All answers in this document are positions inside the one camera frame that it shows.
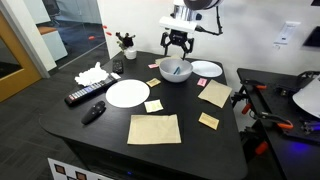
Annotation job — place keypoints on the black wall panel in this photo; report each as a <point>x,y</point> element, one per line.
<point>313,37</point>

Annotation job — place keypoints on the long black remote control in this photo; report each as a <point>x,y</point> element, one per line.
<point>90,90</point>

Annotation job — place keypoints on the blue pen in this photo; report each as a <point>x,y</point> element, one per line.
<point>176,70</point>

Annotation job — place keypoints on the white wall device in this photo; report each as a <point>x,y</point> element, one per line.
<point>286,33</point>

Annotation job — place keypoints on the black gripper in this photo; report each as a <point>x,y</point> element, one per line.
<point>178,36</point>

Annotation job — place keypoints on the small rounded black remote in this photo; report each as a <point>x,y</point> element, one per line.
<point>94,112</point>

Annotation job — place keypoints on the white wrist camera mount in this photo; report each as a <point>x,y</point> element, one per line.
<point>178,24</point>

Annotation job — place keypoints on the grey white bowl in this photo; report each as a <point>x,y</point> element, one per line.
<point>166,75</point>

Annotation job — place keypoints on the checkered calibration board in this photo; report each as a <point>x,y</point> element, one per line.
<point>66,170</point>

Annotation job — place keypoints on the crumpled white tissue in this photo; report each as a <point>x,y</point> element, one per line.
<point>91,76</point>

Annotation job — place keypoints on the white flower vase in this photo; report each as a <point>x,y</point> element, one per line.
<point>130,53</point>

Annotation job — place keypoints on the white cabinet wooden top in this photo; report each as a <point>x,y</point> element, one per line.
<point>55,45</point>

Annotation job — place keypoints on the white round plate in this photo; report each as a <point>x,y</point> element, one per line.
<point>206,68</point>
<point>127,93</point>

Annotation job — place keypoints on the pale yellow sweetener packet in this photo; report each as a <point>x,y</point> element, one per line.
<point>153,106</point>

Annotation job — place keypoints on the dark rose bouquet orange berries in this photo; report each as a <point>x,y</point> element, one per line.
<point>126,40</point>

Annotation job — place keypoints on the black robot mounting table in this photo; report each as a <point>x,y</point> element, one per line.
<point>293,156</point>

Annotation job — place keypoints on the small white paper packet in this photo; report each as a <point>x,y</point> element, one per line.
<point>115,75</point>

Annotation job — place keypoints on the black orange bar clamp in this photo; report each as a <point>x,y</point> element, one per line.
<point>253,83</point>
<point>273,118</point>

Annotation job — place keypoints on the brown paper napkin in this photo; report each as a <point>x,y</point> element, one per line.
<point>215,93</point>
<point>154,129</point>
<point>163,60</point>

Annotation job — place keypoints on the pink sweetener packet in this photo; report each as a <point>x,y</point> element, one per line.
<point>153,66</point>
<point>201,82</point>

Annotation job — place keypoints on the tan sugar packet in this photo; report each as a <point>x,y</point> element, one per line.
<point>209,120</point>
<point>153,82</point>

